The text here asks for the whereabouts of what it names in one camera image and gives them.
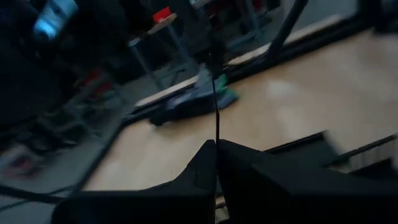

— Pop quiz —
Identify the black slotted cable duct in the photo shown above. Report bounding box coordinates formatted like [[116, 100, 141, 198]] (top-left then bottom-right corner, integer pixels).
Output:
[[263, 130, 398, 180]]

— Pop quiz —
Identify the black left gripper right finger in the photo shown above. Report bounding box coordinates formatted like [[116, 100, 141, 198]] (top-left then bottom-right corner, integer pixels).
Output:
[[217, 139, 398, 224]]

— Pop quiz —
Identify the black cable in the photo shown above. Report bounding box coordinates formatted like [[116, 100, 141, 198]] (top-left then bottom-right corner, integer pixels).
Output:
[[210, 51, 221, 147]]

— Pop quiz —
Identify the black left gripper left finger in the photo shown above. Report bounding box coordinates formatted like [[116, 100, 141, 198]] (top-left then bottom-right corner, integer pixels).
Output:
[[50, 139, 218, 224]]

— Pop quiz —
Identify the red storage bin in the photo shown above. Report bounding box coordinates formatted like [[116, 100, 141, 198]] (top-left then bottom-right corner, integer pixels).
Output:
[[151, 6, 173, 24]]

